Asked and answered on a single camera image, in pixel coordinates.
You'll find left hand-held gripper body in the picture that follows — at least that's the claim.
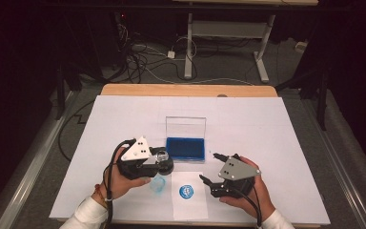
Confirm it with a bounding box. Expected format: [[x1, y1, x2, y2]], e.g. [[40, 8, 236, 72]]
[[116, 135, 173, 181]]

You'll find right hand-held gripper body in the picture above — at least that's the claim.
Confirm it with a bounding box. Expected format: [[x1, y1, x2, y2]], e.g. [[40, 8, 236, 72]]
[[209, 156, 262, 200]]

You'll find crystal-handled black stamp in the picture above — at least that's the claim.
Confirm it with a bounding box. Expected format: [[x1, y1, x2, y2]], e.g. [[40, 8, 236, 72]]
[[155, 150, 175, 177]]

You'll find blue ink pad clear case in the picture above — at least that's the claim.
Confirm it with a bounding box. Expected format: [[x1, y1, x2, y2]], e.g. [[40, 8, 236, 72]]
[[163, 115, 208, 164]]

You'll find small white paper sheet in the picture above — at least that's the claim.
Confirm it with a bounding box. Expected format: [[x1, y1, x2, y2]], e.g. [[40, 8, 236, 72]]
[[171, 171, 210, 221]]

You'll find person's right hand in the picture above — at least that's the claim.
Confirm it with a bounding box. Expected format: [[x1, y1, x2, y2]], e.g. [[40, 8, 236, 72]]
[[218, 155, 276, 221]]

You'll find person's left hand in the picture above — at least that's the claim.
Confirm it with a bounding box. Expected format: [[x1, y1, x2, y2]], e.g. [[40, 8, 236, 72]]
[[102, 146, 153, 206]]

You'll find clear blue-stained round cap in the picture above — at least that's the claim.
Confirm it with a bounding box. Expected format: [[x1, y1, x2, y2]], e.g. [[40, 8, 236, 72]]
[[149, 176, 167, 196]]

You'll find wooden table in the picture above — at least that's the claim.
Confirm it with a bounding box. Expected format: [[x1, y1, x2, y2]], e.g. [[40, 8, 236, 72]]
[[55, 83, 323, 229]]

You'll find black metal stand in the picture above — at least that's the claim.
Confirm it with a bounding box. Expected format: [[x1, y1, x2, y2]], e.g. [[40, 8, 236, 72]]
[[274, 60, 331, 132], [54, 53, 69, 121]]

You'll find small white box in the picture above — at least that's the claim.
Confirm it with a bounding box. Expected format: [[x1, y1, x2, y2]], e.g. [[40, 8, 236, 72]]
[[295, 40, 309, 54]]

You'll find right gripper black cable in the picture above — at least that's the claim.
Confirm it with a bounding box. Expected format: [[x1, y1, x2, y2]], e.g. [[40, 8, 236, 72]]
[[230, 184, 264, 229]]

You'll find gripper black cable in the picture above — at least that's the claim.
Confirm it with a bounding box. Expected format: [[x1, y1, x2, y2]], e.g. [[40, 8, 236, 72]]
[[230, 184, 264, 229], [102, 138, 138, 229]]

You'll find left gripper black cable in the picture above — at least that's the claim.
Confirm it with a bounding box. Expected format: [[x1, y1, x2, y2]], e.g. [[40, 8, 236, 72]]
[[102, 138, 138, 229]]

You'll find red bracelet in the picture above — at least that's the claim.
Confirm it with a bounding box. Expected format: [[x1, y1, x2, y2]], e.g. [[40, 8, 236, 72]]
[[94, 183, 107, 201]]

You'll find black floor cable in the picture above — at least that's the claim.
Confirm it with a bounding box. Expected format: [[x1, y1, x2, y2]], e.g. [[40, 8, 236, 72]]
[[57, 99, 97, 162]]

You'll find tangle of black cables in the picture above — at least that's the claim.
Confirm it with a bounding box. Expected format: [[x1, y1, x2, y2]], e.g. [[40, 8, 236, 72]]
[[113, 12, 201, 86]]

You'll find aluminium rail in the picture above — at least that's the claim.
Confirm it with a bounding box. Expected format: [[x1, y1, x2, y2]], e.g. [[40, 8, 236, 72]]
[[299, 96, 366, 229], [0, 90, 79, 229]]

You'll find white metal desk frame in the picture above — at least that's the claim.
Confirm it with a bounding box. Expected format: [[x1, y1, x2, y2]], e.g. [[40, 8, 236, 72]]
[[183, 12, 276, 84]]

